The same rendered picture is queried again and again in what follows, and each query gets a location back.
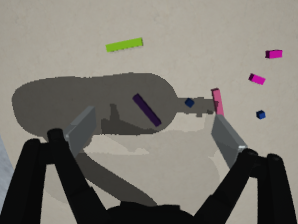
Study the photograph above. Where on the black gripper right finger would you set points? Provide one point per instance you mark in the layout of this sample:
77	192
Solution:
275	203

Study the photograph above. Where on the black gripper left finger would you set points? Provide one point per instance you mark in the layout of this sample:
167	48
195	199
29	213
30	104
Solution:
23	201

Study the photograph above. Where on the magenta block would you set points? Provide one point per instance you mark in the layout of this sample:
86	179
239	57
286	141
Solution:
274	54
256	79

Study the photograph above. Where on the lime green rod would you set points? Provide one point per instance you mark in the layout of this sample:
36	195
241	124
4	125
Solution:
124	44

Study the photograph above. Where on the pink rod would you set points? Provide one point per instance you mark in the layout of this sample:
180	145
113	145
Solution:
217	101

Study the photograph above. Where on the small blue cube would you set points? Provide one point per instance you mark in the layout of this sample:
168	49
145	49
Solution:
189	102
260	114

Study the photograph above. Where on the purple rod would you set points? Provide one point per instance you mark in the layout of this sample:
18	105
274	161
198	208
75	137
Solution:
146	109

